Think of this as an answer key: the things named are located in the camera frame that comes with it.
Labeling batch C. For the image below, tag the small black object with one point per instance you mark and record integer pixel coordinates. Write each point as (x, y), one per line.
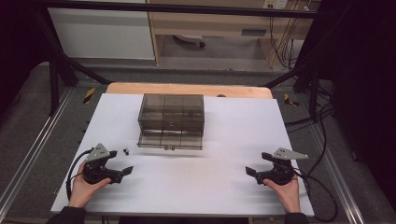
(126, 151)

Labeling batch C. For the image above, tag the smoky transparent drawer box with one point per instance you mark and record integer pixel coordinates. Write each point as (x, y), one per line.
(171, 112)

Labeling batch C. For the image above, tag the white power outlet strip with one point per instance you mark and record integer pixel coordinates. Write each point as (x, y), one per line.
(275, 3)

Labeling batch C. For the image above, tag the aluminium floor rail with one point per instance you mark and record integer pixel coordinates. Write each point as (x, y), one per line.
(339, 177)
(34, 146)

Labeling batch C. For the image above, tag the black metal frame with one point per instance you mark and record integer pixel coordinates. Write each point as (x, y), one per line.
(174, 8)

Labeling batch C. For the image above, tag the wooden table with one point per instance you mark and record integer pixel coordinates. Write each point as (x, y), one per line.
(186, 89)

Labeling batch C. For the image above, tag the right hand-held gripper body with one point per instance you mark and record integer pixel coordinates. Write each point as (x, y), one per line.
(280, 174)

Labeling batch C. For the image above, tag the white cabinet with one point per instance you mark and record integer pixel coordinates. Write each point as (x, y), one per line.
(102, 34)

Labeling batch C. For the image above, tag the person's left hand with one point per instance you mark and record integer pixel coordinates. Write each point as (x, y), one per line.
(81, 191)

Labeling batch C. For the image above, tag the chair base with caster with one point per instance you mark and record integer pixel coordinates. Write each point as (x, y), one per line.
(191, 39)

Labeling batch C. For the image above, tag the yellow black hazard tape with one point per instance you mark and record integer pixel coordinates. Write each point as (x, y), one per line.
(290, 100)
(89, 95)

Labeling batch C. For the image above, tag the black curtain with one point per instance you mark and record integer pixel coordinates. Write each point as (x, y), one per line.
(18, 46)
(364, 93)

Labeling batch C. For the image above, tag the light wooden desk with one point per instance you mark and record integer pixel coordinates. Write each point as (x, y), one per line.
(218, 23)

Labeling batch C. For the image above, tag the person's right hand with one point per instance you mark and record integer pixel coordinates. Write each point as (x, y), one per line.
(289, 196)

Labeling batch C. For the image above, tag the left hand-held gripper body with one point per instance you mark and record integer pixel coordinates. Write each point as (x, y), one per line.
(97, 174)

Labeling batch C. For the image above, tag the white table cover sheet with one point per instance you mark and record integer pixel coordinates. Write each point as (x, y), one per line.
(193, 180)

